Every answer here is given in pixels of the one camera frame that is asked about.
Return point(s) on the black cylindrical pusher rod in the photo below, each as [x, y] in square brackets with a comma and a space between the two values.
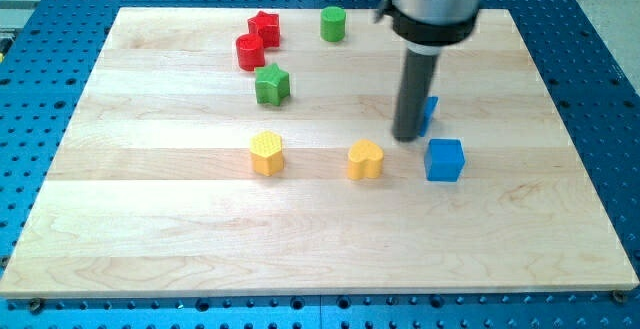
[417, 73]

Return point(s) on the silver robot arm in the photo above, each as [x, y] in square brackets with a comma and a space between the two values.
[426, 26]

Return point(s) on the blue cube block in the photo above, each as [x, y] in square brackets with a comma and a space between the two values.
[444, 160]

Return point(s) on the light wooden board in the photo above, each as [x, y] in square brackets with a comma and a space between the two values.
[152, 191]

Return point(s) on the blue block behind rod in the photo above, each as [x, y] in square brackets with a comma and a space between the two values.
[430, 106]

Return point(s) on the green cylinder block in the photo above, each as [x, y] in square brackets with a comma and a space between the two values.
[333, 24]

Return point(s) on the yellow heart block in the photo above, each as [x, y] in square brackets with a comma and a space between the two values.
[365, 160]

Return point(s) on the green star block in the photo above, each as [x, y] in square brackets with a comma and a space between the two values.
[272, 84]

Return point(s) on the red star block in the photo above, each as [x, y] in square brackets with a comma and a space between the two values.
[267, 26]

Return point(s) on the red cylinder block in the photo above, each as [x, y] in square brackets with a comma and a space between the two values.
[250, 51]

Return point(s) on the yellow hexagon block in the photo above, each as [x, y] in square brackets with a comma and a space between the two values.
[266, 151]

